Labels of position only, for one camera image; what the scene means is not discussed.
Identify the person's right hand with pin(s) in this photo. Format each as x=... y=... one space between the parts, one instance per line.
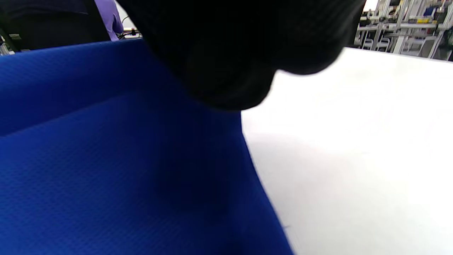
x=230 y=46

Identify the blue t-shirt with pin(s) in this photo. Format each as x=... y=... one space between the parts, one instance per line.
x=106 y=159

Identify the metal shelving rack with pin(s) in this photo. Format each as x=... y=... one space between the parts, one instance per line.
x=403 y=28

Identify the black mesh office chair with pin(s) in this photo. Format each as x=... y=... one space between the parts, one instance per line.
x=53 y=28

